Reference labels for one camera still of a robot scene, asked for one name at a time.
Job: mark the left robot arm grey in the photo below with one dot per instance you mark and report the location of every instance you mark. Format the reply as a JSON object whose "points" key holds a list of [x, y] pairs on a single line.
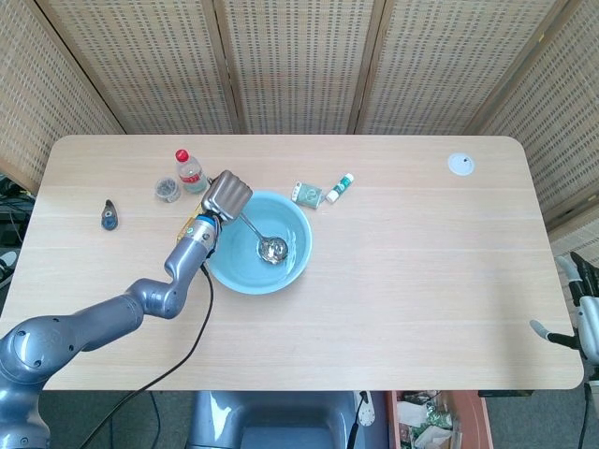
{"points": [[154, 294]]}

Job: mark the gold foil packet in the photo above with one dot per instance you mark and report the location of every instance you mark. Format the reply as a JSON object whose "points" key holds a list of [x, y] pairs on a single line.
{"points": [[184, 230]]}

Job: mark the left robot hand grey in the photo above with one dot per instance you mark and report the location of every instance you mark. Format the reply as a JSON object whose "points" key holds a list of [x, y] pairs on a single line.
{"points": [[227, 196]]}

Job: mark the green paper packet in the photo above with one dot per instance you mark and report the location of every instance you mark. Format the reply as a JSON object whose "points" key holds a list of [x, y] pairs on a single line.
{"points": [[309, 195]]}

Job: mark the woven rattan screen panel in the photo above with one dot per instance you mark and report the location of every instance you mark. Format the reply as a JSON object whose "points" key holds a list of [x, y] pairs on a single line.
{"points": [[42, 93], [440, 61], [299, 61], [561, 121], [140, 61]]}

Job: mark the clear bottle red cap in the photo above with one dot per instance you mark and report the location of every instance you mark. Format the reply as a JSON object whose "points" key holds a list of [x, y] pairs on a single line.
{"points": [[191, 175]]}

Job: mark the light blue bowl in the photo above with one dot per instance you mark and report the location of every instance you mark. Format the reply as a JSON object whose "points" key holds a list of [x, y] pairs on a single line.
{"points": [[262, 281]]}

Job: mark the white green glue stick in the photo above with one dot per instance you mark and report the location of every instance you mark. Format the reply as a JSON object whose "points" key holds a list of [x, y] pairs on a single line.
{"points": [[340, 188]]}

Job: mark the blue correction tape dispenser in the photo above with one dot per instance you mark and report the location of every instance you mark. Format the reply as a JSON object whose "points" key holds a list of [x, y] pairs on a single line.
{"points": [[110, 217]]}

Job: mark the right robot hand white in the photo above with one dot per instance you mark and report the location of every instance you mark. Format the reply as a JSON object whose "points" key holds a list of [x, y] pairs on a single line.
{"points": [[587, 318]]}

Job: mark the red-brown box with clutter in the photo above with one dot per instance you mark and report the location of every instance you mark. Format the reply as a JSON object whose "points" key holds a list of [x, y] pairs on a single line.
{"points": [[435, 421]]}

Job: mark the small clear jar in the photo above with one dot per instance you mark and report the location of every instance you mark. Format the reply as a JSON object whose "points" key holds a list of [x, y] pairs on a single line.
{"points": [[167, 190]]}

